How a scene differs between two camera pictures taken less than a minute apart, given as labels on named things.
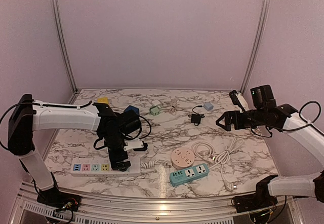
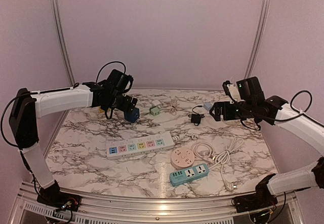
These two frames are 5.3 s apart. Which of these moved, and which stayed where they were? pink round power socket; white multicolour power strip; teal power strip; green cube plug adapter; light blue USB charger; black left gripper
Moved: black left gripper; white multicolour power strip
Stayed: light blue USB charger; pink round power socket; green cube plug adapter; teal power strip
